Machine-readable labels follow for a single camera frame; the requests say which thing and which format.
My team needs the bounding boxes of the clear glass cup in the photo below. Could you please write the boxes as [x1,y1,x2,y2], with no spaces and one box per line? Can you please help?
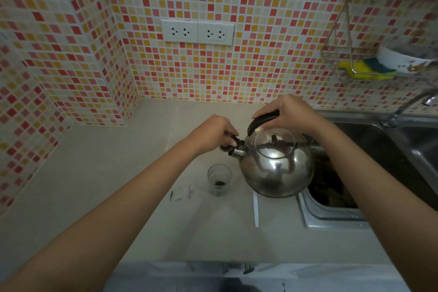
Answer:
[207,164,233,197]

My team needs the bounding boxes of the person's left forearm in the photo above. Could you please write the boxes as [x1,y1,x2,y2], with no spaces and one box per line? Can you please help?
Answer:
[0,136,202,292]

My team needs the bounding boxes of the person's right forearm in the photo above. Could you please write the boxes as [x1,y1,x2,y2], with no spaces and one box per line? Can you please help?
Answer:
[310,118,438,292]

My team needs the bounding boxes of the white printed bowl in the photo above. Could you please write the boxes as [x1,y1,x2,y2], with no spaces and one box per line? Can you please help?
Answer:
[376,45,436,75]

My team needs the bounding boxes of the stainless steel sink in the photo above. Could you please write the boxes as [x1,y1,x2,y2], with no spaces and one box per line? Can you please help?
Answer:
[296,112,438,231]

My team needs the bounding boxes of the yellow green dish sponge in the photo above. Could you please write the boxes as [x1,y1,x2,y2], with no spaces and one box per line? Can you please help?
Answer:
[338,58,395,81]

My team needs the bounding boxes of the white wall power outlet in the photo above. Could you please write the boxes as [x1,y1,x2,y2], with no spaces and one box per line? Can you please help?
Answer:
[161,18,199,43]
[197,21,235,46]

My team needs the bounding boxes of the person's left hand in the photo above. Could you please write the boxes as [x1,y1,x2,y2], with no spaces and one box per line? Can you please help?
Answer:
[187,114,240,158]

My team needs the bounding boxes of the metal wire wall rack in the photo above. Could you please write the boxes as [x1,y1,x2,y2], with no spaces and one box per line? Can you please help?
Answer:
[320,0,438,84]

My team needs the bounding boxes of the chrome sink faucet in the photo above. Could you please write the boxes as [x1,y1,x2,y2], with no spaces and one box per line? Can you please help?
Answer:
[381,88,438,128]

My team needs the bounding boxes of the person's right hand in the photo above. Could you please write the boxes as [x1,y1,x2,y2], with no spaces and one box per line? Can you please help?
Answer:
[251,94,323,135]

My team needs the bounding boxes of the stainless steel kettle black handle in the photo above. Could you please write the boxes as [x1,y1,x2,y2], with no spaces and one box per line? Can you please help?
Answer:
[220,110,315,199]

